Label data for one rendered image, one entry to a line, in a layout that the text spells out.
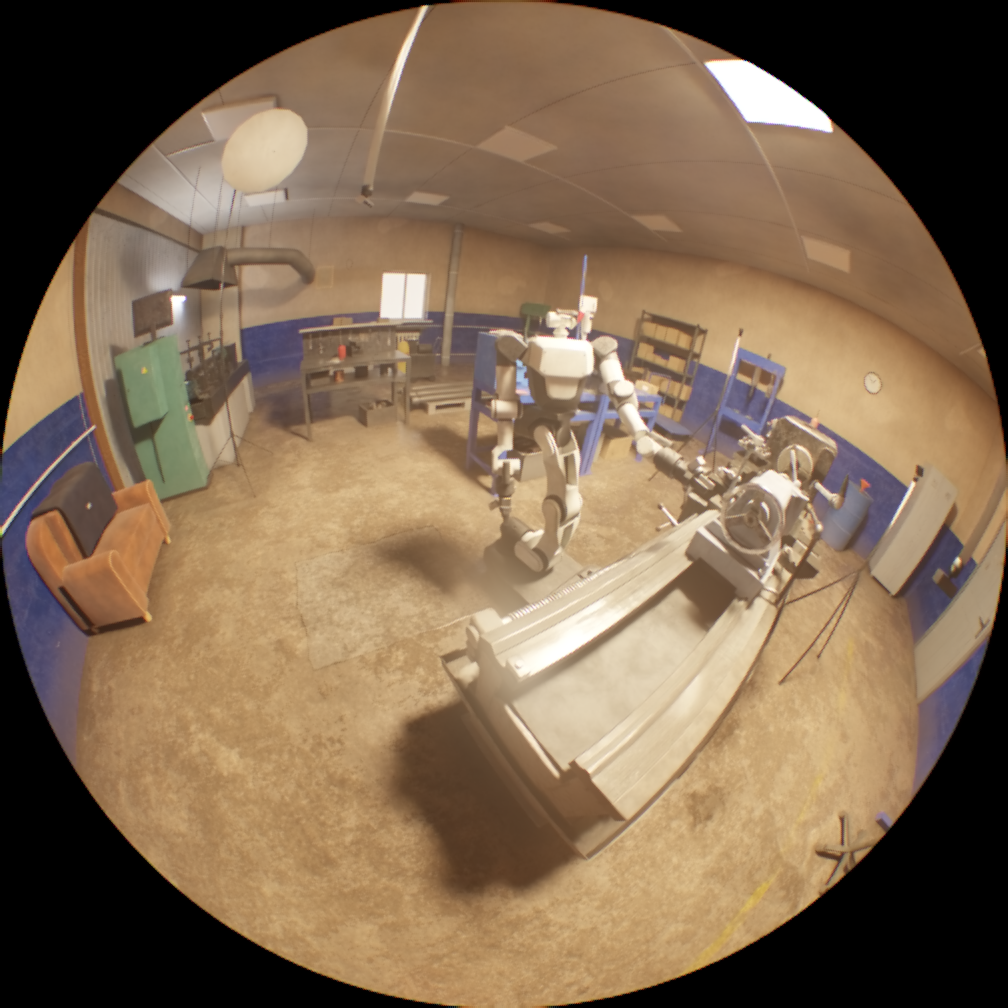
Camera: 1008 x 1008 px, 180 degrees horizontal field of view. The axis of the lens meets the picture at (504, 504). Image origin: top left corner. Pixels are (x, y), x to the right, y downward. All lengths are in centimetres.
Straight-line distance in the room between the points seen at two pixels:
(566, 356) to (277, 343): 641
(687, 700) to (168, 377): 366
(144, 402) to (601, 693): 343
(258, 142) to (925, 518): 764
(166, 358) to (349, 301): 467
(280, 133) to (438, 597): 347
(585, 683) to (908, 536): 528
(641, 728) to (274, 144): 348
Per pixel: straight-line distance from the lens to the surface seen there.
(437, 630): 173
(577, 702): 84
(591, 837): 114
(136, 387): 326
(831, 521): 530
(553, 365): 131
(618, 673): 92
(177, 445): 347
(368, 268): 726
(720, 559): 116
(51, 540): 262
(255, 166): 301
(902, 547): 570
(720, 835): 192
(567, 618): 82
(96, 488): 276
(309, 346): 420
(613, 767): 70
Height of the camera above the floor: 147
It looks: 35 degrees down
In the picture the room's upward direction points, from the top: 9 degrees clockwise
